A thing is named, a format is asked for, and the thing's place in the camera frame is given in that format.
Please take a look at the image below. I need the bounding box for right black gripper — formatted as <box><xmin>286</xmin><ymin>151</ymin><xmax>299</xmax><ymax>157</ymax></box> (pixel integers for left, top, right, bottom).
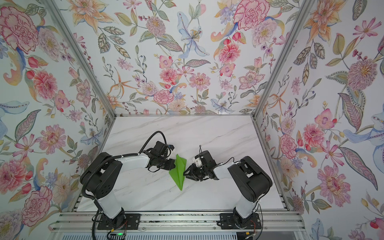
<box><xmin>183</xmin><ymin>163</ymin><xmax>209</xmax><ymax>181</ymax></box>

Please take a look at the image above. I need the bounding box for green square paper sheet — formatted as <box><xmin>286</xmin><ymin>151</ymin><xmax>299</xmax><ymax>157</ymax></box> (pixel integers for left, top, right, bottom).
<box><xmin>169</xmin><ymin>155</ymin><xmax>187</xmax><ymax>191</ymax></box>

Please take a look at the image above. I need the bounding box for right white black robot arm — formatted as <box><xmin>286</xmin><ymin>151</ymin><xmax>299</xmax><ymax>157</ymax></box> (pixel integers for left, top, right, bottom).
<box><xmin>183</xmin><ymin>151</ymin><xmax>273</xmax><ymax>221</ymax></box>

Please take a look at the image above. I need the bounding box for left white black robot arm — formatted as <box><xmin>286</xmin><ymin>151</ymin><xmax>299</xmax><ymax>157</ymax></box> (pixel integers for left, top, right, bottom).
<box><xmin>80</xmin><ymin>141</ymin><xmax>176</xmax><ymax>222</ymax></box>

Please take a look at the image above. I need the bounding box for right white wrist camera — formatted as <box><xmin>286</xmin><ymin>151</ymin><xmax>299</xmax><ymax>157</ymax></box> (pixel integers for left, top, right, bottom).
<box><xmin>194</xmin><ymin>158</ymin><xmax>202</xmax><ymax>167</ymax></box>

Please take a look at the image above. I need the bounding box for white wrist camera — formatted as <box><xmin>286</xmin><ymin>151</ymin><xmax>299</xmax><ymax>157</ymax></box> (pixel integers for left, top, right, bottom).
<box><xmin>194</xmin><ymin>158</ymin><xmax>202</xmax><ymax>167</ymax></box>
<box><xmin>166</xmin><ymin>145</ymin><xmax>175</xmax><ymax>156</ymax></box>

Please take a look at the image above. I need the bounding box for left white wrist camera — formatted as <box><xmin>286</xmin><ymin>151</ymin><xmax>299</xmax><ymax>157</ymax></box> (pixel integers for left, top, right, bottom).
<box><xmin>166</xmin><ymin>145</ymin><xmax>175</xmax><ymax>156</ymax></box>

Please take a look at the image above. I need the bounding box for left black corrugated cable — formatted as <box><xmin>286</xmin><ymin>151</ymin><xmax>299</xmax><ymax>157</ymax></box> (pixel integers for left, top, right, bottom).
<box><xmin>137</xmin><ymin>130</ymin><xmax>168</xmax><ymax>155</ymax></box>

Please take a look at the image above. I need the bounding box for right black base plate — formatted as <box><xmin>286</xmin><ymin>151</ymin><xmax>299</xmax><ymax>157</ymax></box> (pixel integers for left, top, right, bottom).
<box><xmin>217</xmin><ymin>213</ymin><xmax>262</xmax><ymax>230</ymax></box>

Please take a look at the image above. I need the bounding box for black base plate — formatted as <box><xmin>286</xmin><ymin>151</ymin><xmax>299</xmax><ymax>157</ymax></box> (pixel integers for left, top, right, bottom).
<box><xmin>97</xmin><ymin>214</ymin><xmax>141</xmax><ymax>231</ymax></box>
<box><xmin>217</xmin><ymin>213</ymin><xmax>262</xmax><ymax>230</ymax></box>

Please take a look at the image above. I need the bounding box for white perforated cable tray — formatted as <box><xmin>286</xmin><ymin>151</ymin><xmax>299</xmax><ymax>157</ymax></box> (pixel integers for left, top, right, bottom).
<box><xmin>59</xmin><ymin>232</ymin><xmax>241</xmax><ymax>240</ymax></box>

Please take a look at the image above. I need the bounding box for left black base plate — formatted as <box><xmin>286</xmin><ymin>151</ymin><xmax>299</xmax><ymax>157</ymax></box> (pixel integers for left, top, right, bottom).
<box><xmin>97</xmin><ymin>214</ymin><xmax>141</xmax><ymax>231</ymax></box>

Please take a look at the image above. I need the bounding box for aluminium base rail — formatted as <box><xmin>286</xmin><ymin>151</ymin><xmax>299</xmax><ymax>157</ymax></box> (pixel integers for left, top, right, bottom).
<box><xmin>48</xmin><ymin>210</ymin><xmax>305</xmax><ymax>233</ymax></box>

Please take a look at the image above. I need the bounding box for left aluminium corner post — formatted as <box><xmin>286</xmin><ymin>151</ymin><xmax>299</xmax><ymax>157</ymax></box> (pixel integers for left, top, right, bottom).
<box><xmin>41</xmin><ymin>0</ymin><xmax>117</xmax><ymax>118</ymax></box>

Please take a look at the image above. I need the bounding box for aluminium corner post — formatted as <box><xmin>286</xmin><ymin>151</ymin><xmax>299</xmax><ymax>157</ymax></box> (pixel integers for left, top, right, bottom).
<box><xmin>252</xmin><ymin>0</ymin><xmax>314</xmax><ymax>119</ymax></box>
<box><xmin>41</xmin><ymin>0</ymin><xmax>117</xmax><ymax>118</ymax></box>

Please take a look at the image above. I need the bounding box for right aluminium corner post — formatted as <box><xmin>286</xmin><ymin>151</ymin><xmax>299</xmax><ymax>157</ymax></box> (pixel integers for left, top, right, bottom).
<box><xmin>252</xmin><ymin>0</ymin><xmax>314</xmax><ymax>119</ymax></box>

